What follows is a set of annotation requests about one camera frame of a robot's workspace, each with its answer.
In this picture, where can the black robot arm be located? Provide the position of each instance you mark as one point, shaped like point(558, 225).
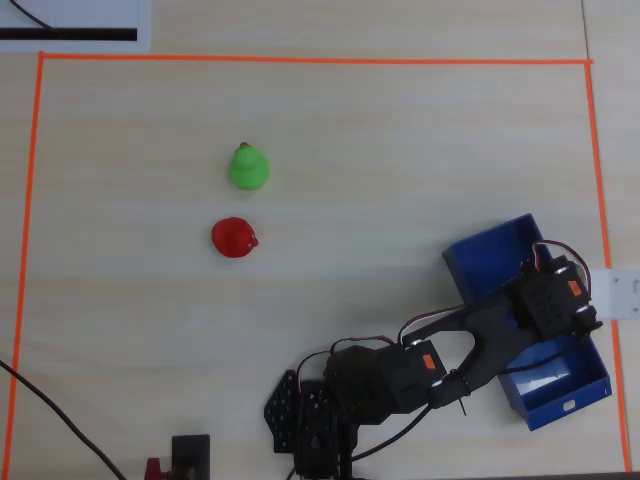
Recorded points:
point(490, 325)

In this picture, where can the blue plastic box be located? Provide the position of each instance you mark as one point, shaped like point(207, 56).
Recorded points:
point(480, 255)

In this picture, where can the red rubber duck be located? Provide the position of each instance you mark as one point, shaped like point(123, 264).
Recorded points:
point(232, 237)

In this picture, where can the green rubber duck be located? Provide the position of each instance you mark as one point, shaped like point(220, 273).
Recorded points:
point(247, 172)

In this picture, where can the orange tape strip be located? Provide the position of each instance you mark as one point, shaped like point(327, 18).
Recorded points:
point(602, 200)
point(300, 60)
point(25, 250)

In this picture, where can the red clamp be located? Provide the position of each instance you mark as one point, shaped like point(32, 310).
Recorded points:
point(152, 470)

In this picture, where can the white paper with black bar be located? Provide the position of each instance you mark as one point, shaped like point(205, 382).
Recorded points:
point(100, 15)

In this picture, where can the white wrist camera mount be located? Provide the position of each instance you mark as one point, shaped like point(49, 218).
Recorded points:
point(615, 295)

